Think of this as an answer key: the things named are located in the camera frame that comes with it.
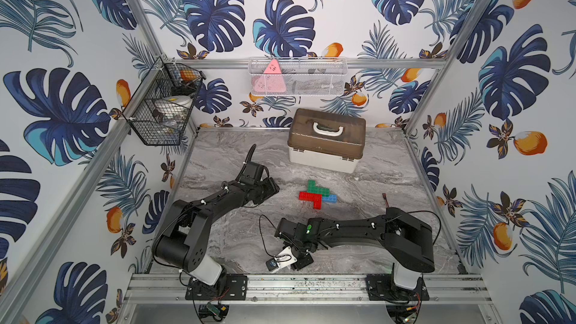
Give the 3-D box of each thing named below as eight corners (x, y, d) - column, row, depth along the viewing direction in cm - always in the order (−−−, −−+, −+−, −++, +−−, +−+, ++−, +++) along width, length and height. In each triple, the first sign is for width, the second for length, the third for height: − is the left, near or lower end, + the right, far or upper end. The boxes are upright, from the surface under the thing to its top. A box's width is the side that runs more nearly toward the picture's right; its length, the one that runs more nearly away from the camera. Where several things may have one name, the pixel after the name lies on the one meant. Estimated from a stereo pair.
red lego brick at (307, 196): (298, 202, 96) (298, 197, 93) (298, 195, 98) (299, 191, 95) (321, 203, 96) (322, 199, 93) (321, 197, 98) (322, 192, 95)
